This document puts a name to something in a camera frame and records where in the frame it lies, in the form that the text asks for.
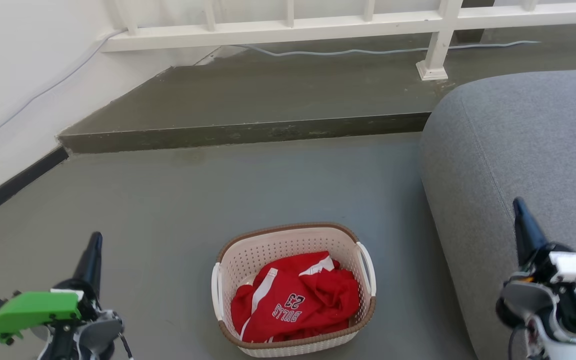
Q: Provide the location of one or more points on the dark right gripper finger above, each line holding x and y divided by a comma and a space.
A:
527, 232

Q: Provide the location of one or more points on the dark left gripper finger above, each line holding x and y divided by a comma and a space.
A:
90, 265

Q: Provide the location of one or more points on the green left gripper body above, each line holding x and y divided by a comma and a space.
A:
33, 307

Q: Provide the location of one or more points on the cream plastic laundry basket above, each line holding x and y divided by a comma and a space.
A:
288, 240

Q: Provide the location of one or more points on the grey fabric sofa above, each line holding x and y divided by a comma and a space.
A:
528, 150

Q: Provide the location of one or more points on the black baseboard strip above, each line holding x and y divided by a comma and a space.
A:
13, 185

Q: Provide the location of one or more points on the raised concrete step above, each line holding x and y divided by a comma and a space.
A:
243, 134

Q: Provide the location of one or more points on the red Bulls jersey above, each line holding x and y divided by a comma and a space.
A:
313, 300

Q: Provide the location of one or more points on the white wooden railing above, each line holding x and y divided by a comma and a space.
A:
318, 27

